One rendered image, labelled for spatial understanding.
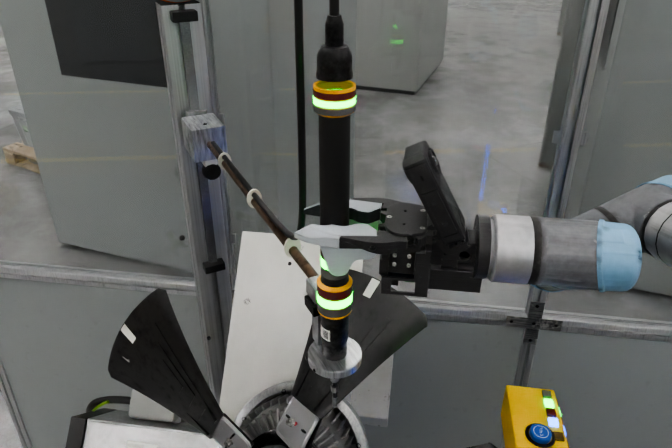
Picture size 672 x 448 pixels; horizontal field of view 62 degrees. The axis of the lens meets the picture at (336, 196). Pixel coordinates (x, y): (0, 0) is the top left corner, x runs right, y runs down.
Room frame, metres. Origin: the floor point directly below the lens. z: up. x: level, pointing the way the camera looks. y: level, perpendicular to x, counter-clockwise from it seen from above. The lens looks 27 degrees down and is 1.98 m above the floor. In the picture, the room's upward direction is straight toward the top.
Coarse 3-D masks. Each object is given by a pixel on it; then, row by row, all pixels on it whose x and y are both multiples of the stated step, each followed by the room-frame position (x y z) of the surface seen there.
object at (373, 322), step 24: (360, 288) 0.76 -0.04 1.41; (360, 312) 0.72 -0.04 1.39; (384, 312) 0.70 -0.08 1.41; (408, 312) 0.69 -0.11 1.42; (312, 336) 0.74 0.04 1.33; (360, 336) 0.68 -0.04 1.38; (384, 336) 0.67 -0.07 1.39; (408, 336) 0.65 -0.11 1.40; (384, 360) 0.63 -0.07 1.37; (312, 384) 0.65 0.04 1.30; (312, 408) 0.61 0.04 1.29
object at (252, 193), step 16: (336, 0) 0.55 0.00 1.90; (304, 96) 0.63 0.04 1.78; (304, 112) 0.63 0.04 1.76; (304, 128) 0.63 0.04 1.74; (304, 144) 0.63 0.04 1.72; (224, 160) 0.96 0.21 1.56; (304, 160) 0.63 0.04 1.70; (240, 176) 0.88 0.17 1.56; (304, 176) 0.63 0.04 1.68; (256, 192) 0.82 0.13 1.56; (304, 192) 0.63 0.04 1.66; (304, 208) 0.63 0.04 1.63; (304, 224) 0.64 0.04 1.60; (288, 240) 0.67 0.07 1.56; (288, 256) 0.67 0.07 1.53
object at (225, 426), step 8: (224, 424) 0.61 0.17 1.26; (232, 424) 0.61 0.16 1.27; (216, 432) 0.63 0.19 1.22; (224, 432) 0.62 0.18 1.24; (232, 432) 0.60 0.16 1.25; (240, 432) 0.60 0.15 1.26; (216, 440) 0.63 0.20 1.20; (224, 440) 0.62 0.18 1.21; (232, 440) 0.61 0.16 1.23; (240, 440) 0.60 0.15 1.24
